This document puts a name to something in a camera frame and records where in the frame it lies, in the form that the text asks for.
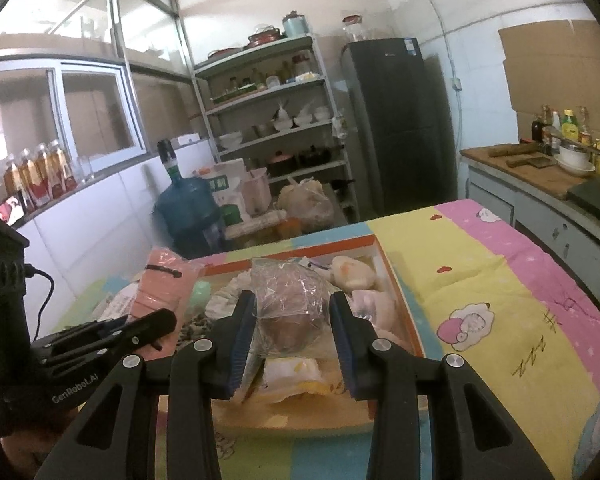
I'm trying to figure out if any blue water jug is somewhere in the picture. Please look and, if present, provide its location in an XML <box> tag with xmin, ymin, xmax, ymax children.
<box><xmin>154</xmin><ymin>139</ymin><xmax>225</xmax><ymax>259</ymax></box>

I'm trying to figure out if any white floral fabric scrunchie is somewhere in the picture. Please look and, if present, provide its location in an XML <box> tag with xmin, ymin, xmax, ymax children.
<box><xmin>204</xmin><ymin>274</ymin><xmax>251</xmax><ymax>322</ymax></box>

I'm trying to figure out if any teal canister on shelf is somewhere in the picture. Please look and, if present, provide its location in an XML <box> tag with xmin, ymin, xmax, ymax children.
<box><xmin>283</xmin><ymin>11</ymin><xmax>310</xmax><ymax>38</ymax></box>

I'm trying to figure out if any pink plastic bin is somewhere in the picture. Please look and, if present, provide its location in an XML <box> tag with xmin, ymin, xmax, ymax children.
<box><xmin>242</xmin><ymin>168</ymin><xmax>272</xmax><ymax>217</ymax></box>

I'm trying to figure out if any orange drink bottles pack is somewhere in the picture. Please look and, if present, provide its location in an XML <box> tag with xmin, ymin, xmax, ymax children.
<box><xmin>3</xmin><ymin>139</ymin><xmax>78</xmax><ymax>214</ymax></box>

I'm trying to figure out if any black cable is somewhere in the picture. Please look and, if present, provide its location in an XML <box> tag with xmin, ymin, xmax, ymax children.
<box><xmin>23</xmin><ymin>263</ymin><xmax>56</xmax><ymax>344</ymax></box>

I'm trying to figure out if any plastic bag of food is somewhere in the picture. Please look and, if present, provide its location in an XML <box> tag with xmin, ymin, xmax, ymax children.
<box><xmin>276</xmin><ymin>178</ymin><xmax>335</xmax><ymax>234</ymax></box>

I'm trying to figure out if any colourful cartoon bed sheet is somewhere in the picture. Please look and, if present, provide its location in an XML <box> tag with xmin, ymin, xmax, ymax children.
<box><xmin>54</xmin><ymin>198</ymin><xmax>600</xmax><ymax>480</ymax></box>

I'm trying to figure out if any person's left hand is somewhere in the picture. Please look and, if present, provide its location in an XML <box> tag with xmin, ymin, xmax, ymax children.
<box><xmin>0</xmin><ymin>408</ymin><xmax>79</xmax><ymax>479</ymax></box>

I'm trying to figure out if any orange-rimmed cardboard tray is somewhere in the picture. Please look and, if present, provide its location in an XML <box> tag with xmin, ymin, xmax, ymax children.
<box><xmin>211</xmin><ymin>234</ymin><xmax>424</xmax><ymax>438</ymax></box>

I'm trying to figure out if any clear plastic bag bundle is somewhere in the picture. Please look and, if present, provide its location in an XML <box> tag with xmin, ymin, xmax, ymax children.
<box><xmin>250</xmin><ymin>258</ymin><xmax>337</xmax><ymax>359</ymax></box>

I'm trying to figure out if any brown cardboard wall sheet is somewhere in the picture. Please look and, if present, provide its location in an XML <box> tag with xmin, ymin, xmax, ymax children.
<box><xmin>498</xmin><ymin>20</ymin><xmax>600</xmax><ymax>138</ymax></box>

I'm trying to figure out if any pink floral tissue box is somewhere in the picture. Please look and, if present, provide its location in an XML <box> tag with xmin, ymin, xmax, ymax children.
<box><xmin>97</xmin><ymin>282</ymin><xmax>140</xmax><ymax>321</ymax></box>

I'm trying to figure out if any smartphone on window sill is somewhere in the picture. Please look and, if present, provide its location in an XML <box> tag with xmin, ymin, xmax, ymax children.
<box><xmin>0</xmin><ymin>193</ymin><xmax>27</xmax><ymax>226</ymax></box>

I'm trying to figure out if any brown leopard fabric item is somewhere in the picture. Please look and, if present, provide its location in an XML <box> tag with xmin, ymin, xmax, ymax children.
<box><xmin>176</xmin><ymin>313</ymin><xmax>213</xmax><ymax>352</ymax></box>

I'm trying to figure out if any glass jar on fridge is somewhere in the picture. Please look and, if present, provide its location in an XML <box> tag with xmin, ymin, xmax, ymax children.
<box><xmin>342</xmin><ymin>14</ymin><xmax>368</xmax><ymax>42</ymax></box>

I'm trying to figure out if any condiment bottles group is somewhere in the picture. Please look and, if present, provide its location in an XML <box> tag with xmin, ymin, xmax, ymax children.
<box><xmin>531</xmin><ymin>105</ymin><xmax>600</xmax><ymax>164</ymax></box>

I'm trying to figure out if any white bowl on counter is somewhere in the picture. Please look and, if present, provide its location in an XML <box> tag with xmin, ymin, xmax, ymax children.
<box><xmin>555</xmin><ymin>144</ymin><xmax>595</xmax><ymax>177</ymax></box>

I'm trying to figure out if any pink tissue pack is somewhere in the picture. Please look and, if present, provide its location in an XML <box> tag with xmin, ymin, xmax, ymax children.
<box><xmin>130</xmin><ymin>247</ymin><xmax>204</xmax><ymax>340</ymax></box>

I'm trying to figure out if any metal kitchen shelf rack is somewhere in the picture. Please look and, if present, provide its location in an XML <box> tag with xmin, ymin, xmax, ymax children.
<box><xmin>194</xmin><ymin>34</ymin><xmax>360</xmax><ymax>222</ymax></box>

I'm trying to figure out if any sliding window frame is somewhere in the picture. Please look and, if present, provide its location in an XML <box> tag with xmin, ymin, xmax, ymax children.
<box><xmin>0</xmin><ymin>56</ymin><xmax>148</xmax><ymax>172</ymax></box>

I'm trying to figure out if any black refrigerator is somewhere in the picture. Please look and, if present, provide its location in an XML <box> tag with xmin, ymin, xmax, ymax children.
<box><xmin>341</xmin><ymin>37</ymin><xmax>455</xmax><ymax>216</ymax></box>

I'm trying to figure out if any green soft ball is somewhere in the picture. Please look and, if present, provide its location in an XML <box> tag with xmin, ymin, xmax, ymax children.
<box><xmin>188</xmin><ymin>280</ymin><xmax>212</xmax><ymax>312</ymax></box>

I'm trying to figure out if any wooden kitchen counter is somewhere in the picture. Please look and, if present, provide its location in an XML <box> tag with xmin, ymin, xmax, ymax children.
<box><xmin>460</xmin><ymin>146</ymin><xmax>600</xmax><ymax>200</ymax></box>

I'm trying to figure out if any cream plush teddy bear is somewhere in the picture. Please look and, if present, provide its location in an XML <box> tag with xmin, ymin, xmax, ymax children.
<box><xmin>329</xmin><ymin>256</ymin><xmax>377</xmax><ymax>292</ymax></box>

